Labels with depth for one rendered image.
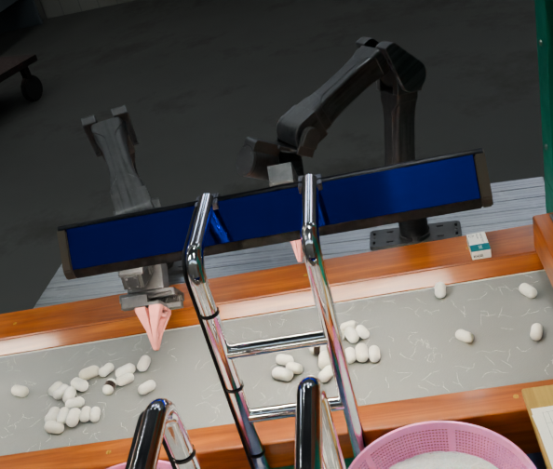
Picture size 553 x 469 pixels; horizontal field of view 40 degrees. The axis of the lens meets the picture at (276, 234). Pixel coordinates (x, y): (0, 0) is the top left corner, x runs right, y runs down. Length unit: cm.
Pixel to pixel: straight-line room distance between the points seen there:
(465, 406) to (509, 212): 69
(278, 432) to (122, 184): 55
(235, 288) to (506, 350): 54
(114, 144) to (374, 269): 55
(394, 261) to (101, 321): 59
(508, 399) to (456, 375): 11
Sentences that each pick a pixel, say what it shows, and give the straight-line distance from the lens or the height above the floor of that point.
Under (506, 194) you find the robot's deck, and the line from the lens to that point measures 184.
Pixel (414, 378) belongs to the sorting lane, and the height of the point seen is 74.
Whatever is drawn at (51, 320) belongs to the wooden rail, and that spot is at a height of 76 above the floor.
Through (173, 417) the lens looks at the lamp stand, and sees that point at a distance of 79.
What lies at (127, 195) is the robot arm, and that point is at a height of 102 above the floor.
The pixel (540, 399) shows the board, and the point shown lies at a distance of 117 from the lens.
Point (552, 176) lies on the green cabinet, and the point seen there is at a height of 87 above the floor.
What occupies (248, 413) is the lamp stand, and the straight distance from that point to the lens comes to 111.
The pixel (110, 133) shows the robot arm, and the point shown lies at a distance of 152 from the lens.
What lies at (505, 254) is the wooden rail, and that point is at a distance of 147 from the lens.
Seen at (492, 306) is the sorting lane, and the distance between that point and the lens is 139.
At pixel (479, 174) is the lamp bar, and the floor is 109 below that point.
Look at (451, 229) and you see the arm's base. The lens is 172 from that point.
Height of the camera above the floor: 160
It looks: 30 degrees down
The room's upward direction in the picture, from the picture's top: 15 degrees counter-clockwise
